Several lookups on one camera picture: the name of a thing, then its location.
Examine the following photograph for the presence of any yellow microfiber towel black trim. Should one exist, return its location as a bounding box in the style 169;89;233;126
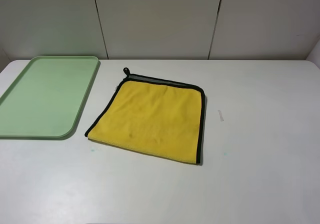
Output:
85;68;206;165

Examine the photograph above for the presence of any light green plastic tray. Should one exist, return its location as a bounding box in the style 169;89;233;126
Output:
0;56;100;139

